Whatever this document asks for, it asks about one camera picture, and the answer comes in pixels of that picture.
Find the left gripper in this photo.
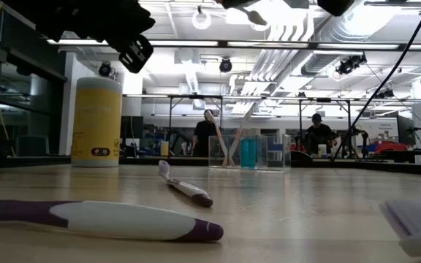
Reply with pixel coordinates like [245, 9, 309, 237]
[67, 0, 156, 75]

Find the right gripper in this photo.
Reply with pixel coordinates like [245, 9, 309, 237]
[236, 0, 356, 26]

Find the orange white toothbrush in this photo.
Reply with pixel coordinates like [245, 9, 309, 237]
[227, 104, 257, 167]
[203, 108, 230, 167]

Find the blue mouthwash bottle white cap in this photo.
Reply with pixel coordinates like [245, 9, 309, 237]
[239, 137, 252, 169]

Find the purple white toothbrush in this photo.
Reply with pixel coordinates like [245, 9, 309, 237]
[157, 159, 214, 208]
[379, 198, 421, 259]

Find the blue toothbrush bottom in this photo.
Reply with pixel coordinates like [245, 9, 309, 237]
[0, 199, 225, 243]

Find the black ceiling spotlight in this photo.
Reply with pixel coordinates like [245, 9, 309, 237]
[98, 61, 113, 77]
[219, 57, 233, 73]
[336, 53, 368, 76]

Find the black rig beam with lights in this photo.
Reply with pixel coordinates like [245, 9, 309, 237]
[45, 37, 421, 52]

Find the yellow white wipes canister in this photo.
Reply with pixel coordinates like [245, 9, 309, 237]
[70, 76, 124, 168]

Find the person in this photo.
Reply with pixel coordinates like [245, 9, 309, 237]
[191, 108, 219, 158]
[304, 113, 338, 155]

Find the clear acrylic organizer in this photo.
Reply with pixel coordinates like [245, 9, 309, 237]
[208, 133, 292, 172]

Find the dark desk monitor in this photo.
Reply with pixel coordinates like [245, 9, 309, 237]
[395, 115, 417, 146]

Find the red background object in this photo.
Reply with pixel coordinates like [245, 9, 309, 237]
[374, 141, 409, 154]

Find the white ring lamp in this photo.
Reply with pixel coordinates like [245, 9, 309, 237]
[191, 7, 213, 31]

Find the black background rig frame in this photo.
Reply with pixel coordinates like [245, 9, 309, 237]
[167, 94, 224, 158]
[297, 97, 352, 154]

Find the silver ventilation duct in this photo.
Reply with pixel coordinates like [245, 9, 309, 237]
[300, 0, 392, 77]

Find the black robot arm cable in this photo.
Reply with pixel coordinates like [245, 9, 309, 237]
[331, 0, 421, 161]

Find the black aluminium table frame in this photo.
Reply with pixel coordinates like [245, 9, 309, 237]
[0, 153, 421, 178]

